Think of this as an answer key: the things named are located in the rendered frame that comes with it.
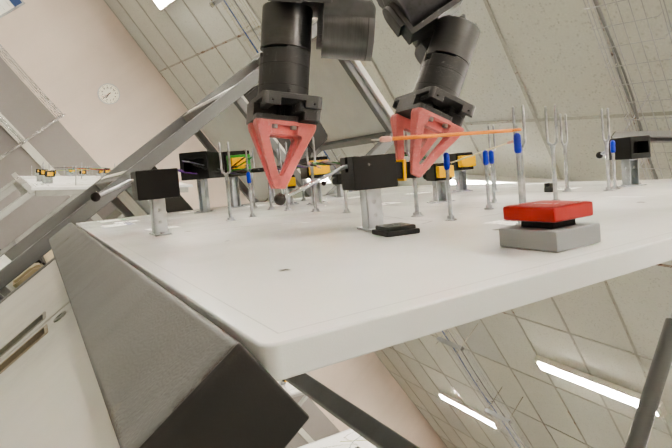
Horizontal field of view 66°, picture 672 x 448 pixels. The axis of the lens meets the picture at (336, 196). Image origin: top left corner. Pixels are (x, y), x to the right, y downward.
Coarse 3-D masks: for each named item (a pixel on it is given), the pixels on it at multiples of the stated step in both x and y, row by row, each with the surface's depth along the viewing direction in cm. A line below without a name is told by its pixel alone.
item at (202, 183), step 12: (180, 156) 119; (192, 156) 119; (204, 156) 118; (216, 156) 125; (180, 168) 119; (192, 168) 123; (216, 168) 124; (204, 180) 122; (204, 192) 124; (204, 204) 124
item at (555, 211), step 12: (516, 204) 44; (528, 204) 43; (540, 204) 42; (552, 204) 41; (564, 204) 40; (576, 204) 40; (588, 204) 41; (504, 216) 43; (516, 216) 42; (528, 216) 41; (540, 216) 40; (552, 216) 39; (564, 216) 40; (576, 216) 40; (552, 228) 40
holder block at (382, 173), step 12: (360, 156) 60; (372, 156) 60; (384, 156) 61; (348, 168) 61; (360, 168) 60; (372, 168) 60; (384, 168) 61; (396, 168) 61; (348, 180) 61; (360, 180) 60; (372, 180) 60; (384, 180) 61; (396, 180) 61
